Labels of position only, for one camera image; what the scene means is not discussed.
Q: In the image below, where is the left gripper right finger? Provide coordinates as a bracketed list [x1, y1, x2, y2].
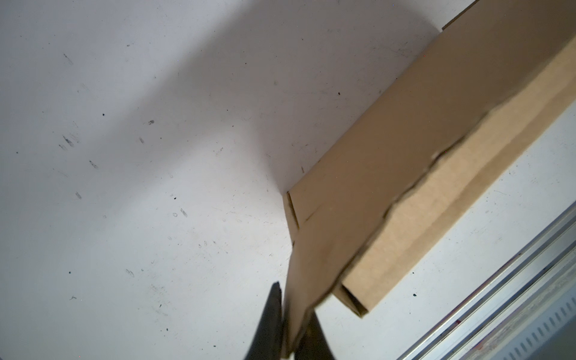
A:
[294, 313, 335, 360]

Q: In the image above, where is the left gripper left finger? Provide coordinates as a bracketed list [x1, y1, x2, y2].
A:
[244, 282, 283, 360]

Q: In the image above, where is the brown cardboard box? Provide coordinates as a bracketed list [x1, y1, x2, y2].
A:
[281, 1, 575, 357]

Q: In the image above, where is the aluminium mounting rail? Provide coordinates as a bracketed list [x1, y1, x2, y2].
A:
[401, 205, 575, 359]

